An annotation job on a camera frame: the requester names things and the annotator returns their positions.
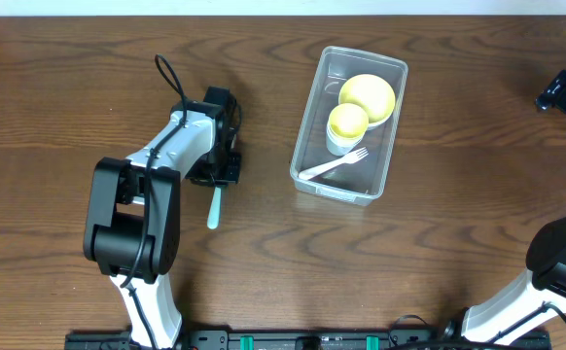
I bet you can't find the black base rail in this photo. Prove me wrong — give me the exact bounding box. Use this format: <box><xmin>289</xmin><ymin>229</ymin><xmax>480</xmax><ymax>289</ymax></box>
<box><xmin>63</xmin><ymin>328</ymin><xmax>552</xmax><ymax>350</ymax></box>

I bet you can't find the mint green plastic spoon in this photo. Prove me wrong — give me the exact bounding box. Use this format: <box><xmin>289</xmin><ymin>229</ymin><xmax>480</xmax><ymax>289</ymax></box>
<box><xmin>207</xmin><ymin>187</ymin><xmax>223</xmax><ymax>229</ymax></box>

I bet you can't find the white plastic fork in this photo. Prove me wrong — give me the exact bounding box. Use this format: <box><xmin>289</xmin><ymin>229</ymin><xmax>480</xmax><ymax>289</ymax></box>
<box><xmin>298</xmin><ymin>148</ymin><xmax>369</xmax><ymax>180</ymax></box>

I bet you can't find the white plastic cup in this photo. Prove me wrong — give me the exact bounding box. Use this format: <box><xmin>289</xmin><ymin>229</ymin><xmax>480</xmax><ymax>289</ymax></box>
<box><xmin>326</xmin><ymin>123</ymin><xmax>365</xmax><ymax>148</ymax></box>

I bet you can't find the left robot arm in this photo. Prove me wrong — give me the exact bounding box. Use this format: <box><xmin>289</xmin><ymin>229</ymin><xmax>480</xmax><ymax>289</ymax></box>
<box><xmin>65</xmin><ymin>87</ymin><xmax>241</xmax><ymax>349</ymax></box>

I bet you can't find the clear plastic storage container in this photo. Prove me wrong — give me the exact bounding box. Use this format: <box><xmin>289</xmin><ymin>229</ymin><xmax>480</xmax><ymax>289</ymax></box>
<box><xmin>290</xmin><ymin>46</ymin><xmax>408</xmax><ymax>206</ymax></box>

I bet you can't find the white plastic bowl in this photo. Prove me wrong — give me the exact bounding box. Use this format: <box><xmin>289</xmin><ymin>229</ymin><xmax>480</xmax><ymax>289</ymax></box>
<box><xmin>367</xmin><ymin>117</ymin><xmax>390</xmax><ymax>131</ymax></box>

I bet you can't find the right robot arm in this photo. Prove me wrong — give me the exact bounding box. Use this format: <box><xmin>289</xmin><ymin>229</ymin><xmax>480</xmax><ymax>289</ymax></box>
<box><xmin>451</xmin><ymin>70</ymin><xmax>566</xmax><ymax>346</ymax></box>

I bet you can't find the yellow plastic cup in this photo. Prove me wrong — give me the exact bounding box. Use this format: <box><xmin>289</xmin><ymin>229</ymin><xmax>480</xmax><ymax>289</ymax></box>
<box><xmin>328</xmin><ymin>103</ymin><xmax>369</xmax><ymax>139</ymax></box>

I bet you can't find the yellow plastic bowl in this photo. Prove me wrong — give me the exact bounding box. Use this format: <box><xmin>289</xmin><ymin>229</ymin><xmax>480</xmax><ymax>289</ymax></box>
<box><xmin>338</xmin><ymin>74</ymin><xmax>396</xmax><ymax>126</ymax></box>

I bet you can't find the grey plastic cup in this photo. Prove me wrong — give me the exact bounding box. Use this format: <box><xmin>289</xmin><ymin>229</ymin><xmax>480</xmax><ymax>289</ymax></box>
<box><xmin>326</xmin><ymin>129</ymin><xmax>363</xmax><ymax>157</ymax></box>

